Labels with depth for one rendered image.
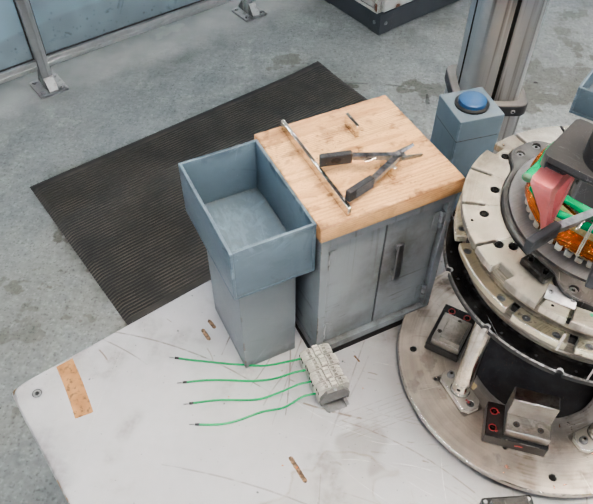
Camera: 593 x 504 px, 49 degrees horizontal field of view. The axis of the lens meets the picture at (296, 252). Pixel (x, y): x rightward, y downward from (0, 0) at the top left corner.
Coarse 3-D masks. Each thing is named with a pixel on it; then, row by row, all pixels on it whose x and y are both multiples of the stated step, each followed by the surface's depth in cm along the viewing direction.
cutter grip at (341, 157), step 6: (348, 150) 79; (324, 156) 78; (330, 156) 78; (336, 156) 78; (342, 156) 79; (348, 156) 79; (324, 162) 79; (330, 162) 79; (336, 162) 79; (342, 162) 79; (348, 162) 79
